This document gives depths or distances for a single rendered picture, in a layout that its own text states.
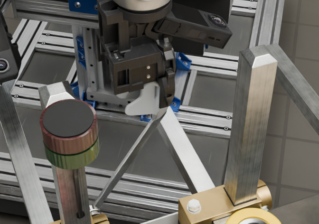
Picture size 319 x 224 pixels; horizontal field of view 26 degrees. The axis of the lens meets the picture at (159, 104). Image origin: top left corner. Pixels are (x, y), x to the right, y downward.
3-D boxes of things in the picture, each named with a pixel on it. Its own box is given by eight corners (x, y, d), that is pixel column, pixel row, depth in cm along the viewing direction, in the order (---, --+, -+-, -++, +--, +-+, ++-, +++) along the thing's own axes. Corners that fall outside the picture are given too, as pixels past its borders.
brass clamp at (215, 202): (175, 215, 107) (176, 195, 103) (254, 190, 110) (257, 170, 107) (191, 247, 103) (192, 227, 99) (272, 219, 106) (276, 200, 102)
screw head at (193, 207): (184, 204, 102) (184, 200, 101) (197, 200, 102) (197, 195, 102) (190, 215, 101) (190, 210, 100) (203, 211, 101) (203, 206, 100)
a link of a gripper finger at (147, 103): (121, 126, 95) (119, 77, 89) (161, 115, 97) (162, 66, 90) (129, 142, 93) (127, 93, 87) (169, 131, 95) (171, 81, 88)
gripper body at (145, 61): (97, 62, 91) (91, -14, 83) (158, 47, 93) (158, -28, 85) (116, 100, 86) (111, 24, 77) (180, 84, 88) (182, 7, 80)
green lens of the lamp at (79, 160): (38, 136, 77) (36, 123, 75) (90, 122, 78) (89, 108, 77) (52, 176, 73) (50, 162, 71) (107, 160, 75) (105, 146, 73)
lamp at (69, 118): (56, 223, 89) (34, 105, 74) (98, 210, 90) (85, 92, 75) (69, 260, 85) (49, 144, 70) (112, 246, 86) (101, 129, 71)
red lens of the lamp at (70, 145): (35, 121, 75) (33, 107, 74) (89, 107, 77) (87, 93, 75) (50, 160, 71) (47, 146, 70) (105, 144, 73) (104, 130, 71)
